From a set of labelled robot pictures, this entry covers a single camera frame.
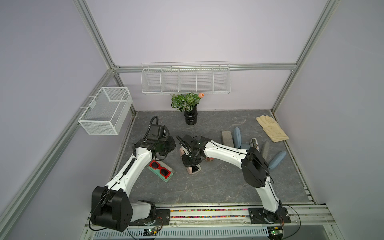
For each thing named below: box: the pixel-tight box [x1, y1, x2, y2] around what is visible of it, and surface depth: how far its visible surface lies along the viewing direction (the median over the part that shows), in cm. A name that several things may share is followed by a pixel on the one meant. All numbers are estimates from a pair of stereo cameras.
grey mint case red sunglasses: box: [147, 160, 175, 183], surface depth 88 cm
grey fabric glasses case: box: [261, 141, 273, 164], surface depth 95 cm
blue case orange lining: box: [268, 151, 287, 170], surface depth 90 cm
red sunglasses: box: [149, 160, 171, 180], surface depth 90 cm
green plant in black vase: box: [170, 92, 205, 126], surface depth 96 cm
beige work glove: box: [256, 115, 290, 143], surface depth 111 cm
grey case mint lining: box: [221, 130, 235, 148], surface depth 103 cm
